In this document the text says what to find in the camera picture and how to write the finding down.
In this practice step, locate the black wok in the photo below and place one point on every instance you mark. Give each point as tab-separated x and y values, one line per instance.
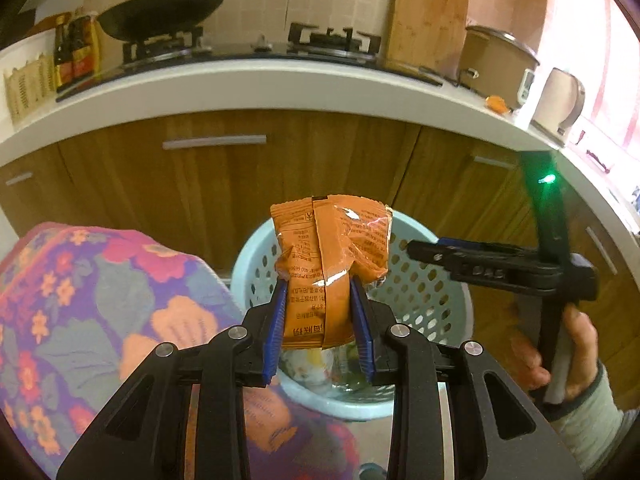
160	12

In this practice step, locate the person's right hand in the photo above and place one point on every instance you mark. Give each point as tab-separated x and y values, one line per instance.
582	350

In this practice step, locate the wooden cutting board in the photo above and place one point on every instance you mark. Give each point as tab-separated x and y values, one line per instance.
427	15

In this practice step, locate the black gas stove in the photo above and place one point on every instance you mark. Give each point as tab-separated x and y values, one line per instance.
240	62

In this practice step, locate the beige rice cooker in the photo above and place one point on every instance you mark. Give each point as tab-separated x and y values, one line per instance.
495	67

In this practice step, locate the small dark sauce bottle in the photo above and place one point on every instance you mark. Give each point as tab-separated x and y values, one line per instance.
64	60

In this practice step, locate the wooden kitchen cabinet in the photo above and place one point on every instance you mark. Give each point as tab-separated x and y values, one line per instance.
200	190

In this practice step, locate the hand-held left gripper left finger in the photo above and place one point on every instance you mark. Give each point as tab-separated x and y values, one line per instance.
276	332

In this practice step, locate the cream electric kettle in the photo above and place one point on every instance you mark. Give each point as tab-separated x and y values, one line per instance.
557	102

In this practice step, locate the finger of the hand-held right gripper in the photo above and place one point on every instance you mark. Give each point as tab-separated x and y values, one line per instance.
475	265
475	244

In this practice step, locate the black burner grate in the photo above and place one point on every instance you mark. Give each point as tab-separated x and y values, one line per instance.
160	47
335	40

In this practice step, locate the floral printed cloth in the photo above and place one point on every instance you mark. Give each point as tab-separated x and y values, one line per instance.
100	310

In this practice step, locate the cream woven plastic basket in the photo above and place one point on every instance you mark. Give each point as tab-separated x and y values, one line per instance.
30	87

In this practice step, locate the person's right forearm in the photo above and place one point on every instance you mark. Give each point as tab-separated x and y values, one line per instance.
595	425

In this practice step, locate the small orange scrap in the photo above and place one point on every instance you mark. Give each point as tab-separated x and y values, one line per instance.
497	104

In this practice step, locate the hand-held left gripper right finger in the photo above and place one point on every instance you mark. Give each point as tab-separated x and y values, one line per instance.
361	335

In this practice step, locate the orange snack packet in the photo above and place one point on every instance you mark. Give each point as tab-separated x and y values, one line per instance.
325	255

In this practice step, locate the white wrapper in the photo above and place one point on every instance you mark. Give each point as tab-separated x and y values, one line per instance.
307	365

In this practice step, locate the light blue perforated plastic basket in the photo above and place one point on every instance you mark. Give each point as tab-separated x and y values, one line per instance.
425	300

